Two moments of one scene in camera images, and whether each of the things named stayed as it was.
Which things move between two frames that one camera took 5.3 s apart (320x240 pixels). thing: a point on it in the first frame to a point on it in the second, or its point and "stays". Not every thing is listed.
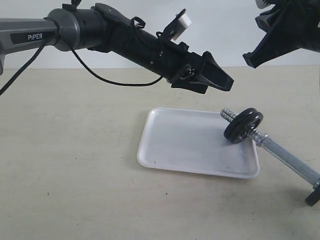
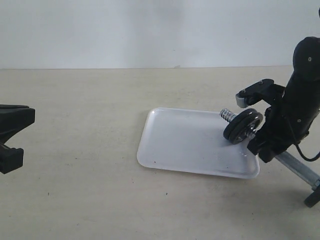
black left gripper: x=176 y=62 to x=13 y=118
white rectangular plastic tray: x=193 y=142 stays
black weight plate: x=230 y=127 to x=245 y=127
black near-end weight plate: x=313 y=198 stays
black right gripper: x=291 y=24 to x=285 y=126
